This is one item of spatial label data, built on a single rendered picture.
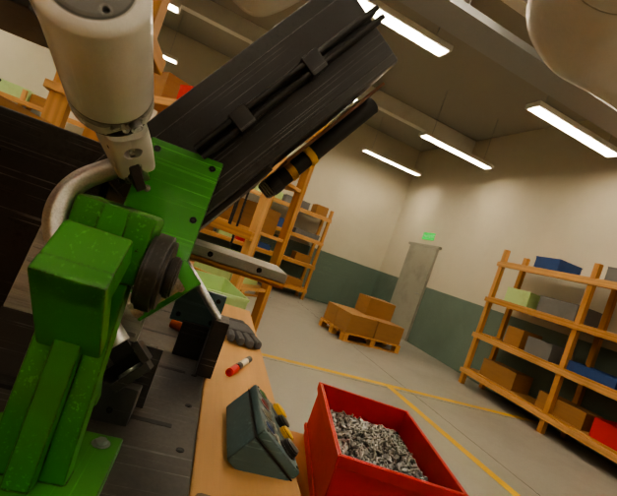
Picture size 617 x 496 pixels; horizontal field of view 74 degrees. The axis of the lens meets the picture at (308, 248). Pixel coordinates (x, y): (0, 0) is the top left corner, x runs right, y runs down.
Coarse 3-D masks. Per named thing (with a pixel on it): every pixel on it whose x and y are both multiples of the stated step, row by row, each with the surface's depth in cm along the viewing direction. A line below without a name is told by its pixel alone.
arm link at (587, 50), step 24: (528, 0) 41; (552, 0) 37; (576, 0) 35; (600, 0) 34; (528, 24) 42; (552, 24) 39; (576, 24) 37; (600, 24) 36; (552, 48) 40; (576, 48) 38; (600, 48) 37; (576, 72) 39; (600, 72) 37; (600, 96) 38
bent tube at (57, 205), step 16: (80, 176) 56; (96, 176) 57; (112, 176) 58; (144, 176) 60; (64, 192) 56; (80, 192) 57; (48, 208) 55; (64, 208) 56; (48, 224) 54; (128, 336) 56
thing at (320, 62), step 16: (368, 16) 68; (384, 16) 68; (368, 32) 70; (320, 48) 66; (304, 64) 66; (320, 64) 66; (288, 80) 67; (304, 80) 66; (256, 96) 65; (240, 112) 64; (256, 112) 65; (224, 128) 64; (240, 128) 64; (208, 144) 66; (224, 144) 66
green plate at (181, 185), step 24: (168, 144) 64; (168, 168) 63; (192, 168) 64; (216, 168) 66; (144, 192) 62; (168, 192) 63; (192, 192) 64; (168, 216) 62; (192, 216) 63; (192, 240) 63
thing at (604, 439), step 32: (512, 288) 615; (608, 288) 532; (480, 320) 646; (576, 320) 508; (608, 320) 519; (512, 352) 571; (544, 352) 534; (480, 384) 660; (512, 384) 570; (608, 384) 459; (544, 416) 501; (576, 416) 482; (608, 448) 434
